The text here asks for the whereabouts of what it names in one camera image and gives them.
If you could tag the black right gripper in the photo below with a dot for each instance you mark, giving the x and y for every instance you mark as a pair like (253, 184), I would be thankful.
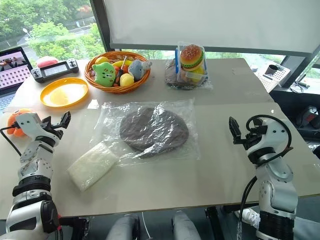
(251, 140)

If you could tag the small yellow lemon toy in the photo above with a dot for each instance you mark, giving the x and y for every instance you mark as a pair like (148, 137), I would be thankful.
(101, 60)

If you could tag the small clear plastic bag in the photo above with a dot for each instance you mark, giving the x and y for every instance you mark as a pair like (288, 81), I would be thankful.
(209, 85)

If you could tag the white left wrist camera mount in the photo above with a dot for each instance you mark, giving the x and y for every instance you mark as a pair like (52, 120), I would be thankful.
(28, 125)

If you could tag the dark window frame post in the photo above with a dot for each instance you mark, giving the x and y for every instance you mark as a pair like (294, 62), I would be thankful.
(98, 22)

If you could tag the grey shark plush toy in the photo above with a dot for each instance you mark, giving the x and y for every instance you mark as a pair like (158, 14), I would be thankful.
(137, 70)

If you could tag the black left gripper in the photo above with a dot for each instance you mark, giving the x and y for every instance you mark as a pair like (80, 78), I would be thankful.
(53, 131)

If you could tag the black handheld controller with screen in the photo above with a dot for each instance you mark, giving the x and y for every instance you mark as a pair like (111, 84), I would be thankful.
(53, 70)

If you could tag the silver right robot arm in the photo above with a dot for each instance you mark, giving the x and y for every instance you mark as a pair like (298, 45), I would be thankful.
(277, 190)

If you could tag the large clear plastic bag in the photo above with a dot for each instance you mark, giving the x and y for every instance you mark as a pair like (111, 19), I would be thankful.
(110, 117)

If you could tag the grey rounded shape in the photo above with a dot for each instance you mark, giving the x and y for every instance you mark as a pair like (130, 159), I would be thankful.
(185, 227)
(122, 228)

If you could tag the yellow orange plastic plate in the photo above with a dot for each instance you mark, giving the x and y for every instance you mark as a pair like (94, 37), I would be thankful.
(65, 93)

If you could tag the black cup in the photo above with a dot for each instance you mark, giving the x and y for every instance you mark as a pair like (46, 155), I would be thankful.
(271, 70)

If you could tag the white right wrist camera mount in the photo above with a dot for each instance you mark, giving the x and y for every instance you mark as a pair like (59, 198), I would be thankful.
(275, 135)

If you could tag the white folded plastic packet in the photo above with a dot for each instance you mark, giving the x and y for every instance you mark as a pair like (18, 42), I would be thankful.
(90, 167)

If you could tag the white shoe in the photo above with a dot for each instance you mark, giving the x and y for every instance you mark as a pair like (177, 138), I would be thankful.
(250, 216)

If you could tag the white roller screen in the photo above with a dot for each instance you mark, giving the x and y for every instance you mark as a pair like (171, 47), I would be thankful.
(200, 22)

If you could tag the red pink plush toy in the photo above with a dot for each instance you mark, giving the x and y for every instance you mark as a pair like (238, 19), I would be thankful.
(47, 61)

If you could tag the green plush toy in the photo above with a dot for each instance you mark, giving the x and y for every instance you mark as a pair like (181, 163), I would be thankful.
(105, 73)

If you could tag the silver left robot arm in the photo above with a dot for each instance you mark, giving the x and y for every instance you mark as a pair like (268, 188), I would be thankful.
(35, 172)

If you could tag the yellow toy in container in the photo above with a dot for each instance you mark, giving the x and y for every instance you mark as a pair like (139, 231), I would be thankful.
(199, 71)

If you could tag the black orange screwdriver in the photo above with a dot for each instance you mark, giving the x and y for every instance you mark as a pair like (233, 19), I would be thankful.
(119, 75)

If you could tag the clear blue-rimmed plastic container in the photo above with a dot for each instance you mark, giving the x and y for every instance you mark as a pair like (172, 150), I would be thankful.
(205, 73)

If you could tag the toy hamburger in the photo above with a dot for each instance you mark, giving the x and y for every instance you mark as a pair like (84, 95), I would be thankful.
(191, 56)

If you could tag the black red power tool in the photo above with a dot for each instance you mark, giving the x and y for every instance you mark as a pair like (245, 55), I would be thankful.
(310, 116)

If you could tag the orange wicker basket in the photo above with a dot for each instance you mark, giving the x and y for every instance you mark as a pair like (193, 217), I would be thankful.
(117, 88)

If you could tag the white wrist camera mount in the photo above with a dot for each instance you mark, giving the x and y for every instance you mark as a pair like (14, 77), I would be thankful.
(275, 135)
(28, 125)

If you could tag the black table leg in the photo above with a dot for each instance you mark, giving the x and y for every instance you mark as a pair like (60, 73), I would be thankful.
(214, 222)

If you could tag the open laptop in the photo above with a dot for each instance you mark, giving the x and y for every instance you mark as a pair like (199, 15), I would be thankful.
(12, 72)

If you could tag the white perforated box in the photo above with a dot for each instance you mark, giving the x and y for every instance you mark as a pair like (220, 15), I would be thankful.
(278, 78)

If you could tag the orange octopus plush toy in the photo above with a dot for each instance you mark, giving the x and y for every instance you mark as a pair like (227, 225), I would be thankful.
(11, 123)

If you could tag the yellow banana toy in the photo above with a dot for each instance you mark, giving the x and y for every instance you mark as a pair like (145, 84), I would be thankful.
(117, 64)

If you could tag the large yellow lemon toy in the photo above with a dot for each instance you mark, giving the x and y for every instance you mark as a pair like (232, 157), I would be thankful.
(126, 80)

